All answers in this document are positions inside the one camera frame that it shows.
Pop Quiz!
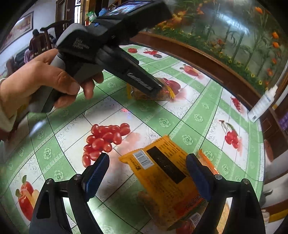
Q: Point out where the orange-edged cracker pack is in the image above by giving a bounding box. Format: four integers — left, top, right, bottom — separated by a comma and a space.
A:
197, 149, 230, 233

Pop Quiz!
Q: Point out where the dark wooden chair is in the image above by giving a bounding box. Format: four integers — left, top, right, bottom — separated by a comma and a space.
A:
36, 19, 73, 54

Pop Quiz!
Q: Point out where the white spray bottle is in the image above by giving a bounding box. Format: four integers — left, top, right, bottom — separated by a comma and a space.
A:
247, 85, 278, 123

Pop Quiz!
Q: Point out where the glass flower display panel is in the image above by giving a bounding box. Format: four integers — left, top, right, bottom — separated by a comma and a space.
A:
150, 0, 287, 94

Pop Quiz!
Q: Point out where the person's left hand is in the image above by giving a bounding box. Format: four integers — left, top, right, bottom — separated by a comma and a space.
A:
1, 49, 104, 119

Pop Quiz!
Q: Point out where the orange yellow snack bag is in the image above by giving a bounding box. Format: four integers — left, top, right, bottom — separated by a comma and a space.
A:
120, 136, 204, 231

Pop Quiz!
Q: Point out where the seated person in red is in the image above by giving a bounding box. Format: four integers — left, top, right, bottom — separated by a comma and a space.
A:
23, 29, 45, 63

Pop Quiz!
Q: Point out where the green fruit pattern tablecloth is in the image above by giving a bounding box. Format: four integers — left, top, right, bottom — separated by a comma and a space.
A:
1, 45, 265, 233

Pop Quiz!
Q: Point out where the framed landscape painting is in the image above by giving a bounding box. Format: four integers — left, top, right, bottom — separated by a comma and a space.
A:
1, 11, 34, 53

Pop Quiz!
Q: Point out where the yellow square biscuit pack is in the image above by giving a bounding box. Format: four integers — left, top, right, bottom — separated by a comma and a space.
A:
126, 77, 176, 101

